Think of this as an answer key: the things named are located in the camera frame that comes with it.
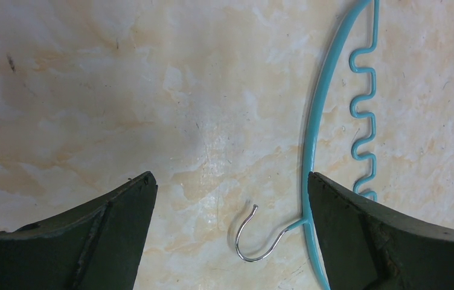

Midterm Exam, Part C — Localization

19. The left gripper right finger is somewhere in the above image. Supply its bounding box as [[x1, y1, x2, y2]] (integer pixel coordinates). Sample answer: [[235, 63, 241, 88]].
[[308, 172, 454, 289]]

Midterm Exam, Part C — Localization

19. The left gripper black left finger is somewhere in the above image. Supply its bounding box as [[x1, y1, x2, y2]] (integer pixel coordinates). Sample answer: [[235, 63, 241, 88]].
[[0, 172, 158, 289]]

